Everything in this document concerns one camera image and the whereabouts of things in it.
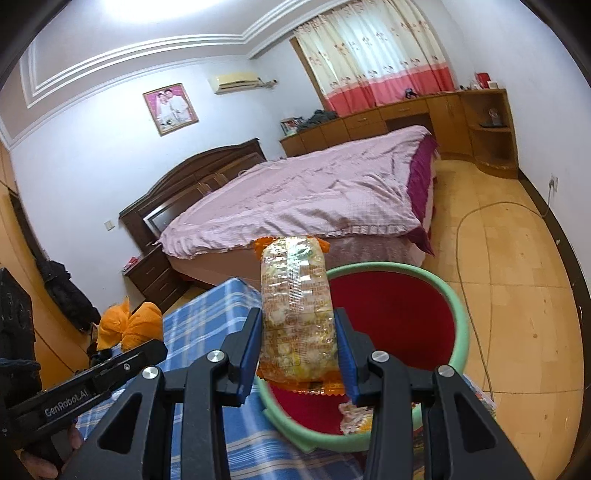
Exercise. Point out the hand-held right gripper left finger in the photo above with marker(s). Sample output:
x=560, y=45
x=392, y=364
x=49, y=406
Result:
x=247, y=364

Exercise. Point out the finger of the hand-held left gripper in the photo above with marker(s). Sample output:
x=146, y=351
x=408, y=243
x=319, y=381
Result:
x=134, y=360

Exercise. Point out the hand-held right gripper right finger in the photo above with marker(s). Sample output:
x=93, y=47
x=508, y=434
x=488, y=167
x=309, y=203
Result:
x=346, y=364

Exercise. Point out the instant noodle packet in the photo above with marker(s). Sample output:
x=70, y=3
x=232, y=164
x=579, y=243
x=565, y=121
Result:
x=295, y=314

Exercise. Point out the red bin with green rim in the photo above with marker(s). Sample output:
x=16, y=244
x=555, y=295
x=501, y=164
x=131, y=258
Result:
x=397, y=314

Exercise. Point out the person's left hand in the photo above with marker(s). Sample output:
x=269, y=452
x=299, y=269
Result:
x=46, y=466

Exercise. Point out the orange cloth bundle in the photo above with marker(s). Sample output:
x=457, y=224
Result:
x=134, y=325

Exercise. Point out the crumpled patterned wrapper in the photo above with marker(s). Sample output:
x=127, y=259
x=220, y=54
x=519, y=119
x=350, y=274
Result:
x=355, y=417

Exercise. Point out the blue plaid blanket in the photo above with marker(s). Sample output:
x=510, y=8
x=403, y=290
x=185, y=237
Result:
x=203, y=318

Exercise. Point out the light wooden wardrobe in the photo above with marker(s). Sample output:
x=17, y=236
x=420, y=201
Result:
x=51, y=341

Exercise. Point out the dark wooden nightstand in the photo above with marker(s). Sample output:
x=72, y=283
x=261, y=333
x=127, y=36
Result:
x=157, y=277

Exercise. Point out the black hanging clothing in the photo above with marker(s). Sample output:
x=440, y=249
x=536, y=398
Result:
x=69, y=295

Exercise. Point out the red items on nightstand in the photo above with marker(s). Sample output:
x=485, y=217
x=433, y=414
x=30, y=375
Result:
x=131, y=263

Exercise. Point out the pink bed cover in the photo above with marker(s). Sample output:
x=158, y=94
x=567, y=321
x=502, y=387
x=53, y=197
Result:
x=300, y=194

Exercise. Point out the bed with pink cover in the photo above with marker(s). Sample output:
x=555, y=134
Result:
x=422, y=194

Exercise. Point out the dark wooden headboard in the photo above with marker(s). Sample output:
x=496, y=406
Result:
x=184, y=180

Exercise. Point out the picture box on cabinet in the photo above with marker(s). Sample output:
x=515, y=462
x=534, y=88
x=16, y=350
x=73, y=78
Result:
x=292, y=127

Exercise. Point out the wooden window cabinet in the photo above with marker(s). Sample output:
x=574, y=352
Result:
x=369, y=122

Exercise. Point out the dark clothes pile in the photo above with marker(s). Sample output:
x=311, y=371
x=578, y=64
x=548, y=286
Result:
x=323, y=117

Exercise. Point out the wooden corner shelf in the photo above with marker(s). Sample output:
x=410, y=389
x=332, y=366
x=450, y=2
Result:
x=489, y=143

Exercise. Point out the small dark toy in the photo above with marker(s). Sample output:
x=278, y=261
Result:
x=411, y=93

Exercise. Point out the white air conditioner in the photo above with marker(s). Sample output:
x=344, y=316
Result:
x=238, y=83

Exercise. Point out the glass ornament on shelf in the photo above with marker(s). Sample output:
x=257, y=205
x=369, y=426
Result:
x=491, y=119

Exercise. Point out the cream and red curtain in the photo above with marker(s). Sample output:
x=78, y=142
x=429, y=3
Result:
x=369, y=55

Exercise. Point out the red box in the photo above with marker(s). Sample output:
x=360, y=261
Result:
x=483, y=81

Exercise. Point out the framed wall picture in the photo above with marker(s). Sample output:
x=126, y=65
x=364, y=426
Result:
x=171, y=108

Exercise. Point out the wall power socket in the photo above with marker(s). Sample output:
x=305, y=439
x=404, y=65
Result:
x=553, y=183

